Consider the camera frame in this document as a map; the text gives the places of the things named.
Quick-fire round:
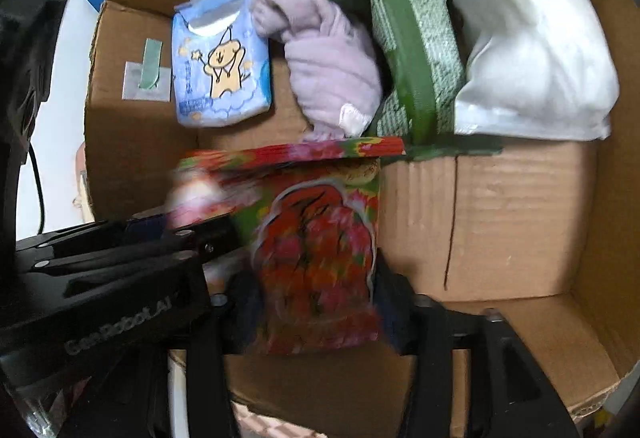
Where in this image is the red printed snack bag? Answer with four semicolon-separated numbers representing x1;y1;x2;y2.
166;137;405;354

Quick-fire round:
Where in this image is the light blue tissue pack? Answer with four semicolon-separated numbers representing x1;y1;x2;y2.
171;0;272;127

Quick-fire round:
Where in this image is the white soft pillow pack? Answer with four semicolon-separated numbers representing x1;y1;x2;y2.
452;0;620;141

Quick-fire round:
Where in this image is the cardboard milk box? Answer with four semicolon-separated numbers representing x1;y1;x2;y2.
85;0;639;416

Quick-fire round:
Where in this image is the lilac folded towel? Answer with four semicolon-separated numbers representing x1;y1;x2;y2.
250;0;383;140

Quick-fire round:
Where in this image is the green snack bag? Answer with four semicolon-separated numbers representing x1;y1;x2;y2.
332;0;502;161

